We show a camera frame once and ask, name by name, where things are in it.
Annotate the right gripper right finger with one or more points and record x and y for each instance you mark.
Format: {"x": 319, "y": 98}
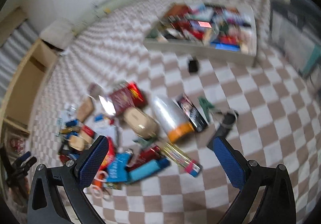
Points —
{"x": 277, "y": 204}

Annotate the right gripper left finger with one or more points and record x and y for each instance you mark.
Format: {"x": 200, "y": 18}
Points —
{"x": 45, "y": 204}

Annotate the pink scissors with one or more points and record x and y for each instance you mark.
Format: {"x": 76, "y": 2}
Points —
{"x": 97, "y": 188}

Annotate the blue pouch packet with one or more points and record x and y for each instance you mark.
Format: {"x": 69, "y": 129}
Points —
{"x": 117, "y": 168}

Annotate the checkered bed sheet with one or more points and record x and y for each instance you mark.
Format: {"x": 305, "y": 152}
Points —
{"x": 265, "y": 112}

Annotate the wooden shelf unit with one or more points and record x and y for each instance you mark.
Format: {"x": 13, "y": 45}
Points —
{"x": 17, "y": 109}

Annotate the black printed packet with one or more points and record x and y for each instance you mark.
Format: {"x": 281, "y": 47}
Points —
{"x": 196, "y": 119}

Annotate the light blue tube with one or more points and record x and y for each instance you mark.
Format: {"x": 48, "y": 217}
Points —
{"x": 148, "y": 169}

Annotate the green clip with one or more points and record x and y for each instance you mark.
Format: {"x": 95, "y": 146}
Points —
{"x": 206, "y": 107}

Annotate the beige oval wooden case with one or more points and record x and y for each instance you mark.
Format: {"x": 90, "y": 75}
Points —
{"x": 142, "y": 124}

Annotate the white bottle orange cap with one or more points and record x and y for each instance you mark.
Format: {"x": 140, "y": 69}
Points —
{"x": 174, "y": 122}

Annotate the dark red book box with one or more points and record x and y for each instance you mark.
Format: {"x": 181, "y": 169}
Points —
{"x": 125, "y": 95}

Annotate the small black square object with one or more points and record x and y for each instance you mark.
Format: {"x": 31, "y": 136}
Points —
{"x": 193, "y": 66}

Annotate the far white tray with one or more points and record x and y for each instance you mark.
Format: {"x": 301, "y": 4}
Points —
{"x": 211, "y": 29}

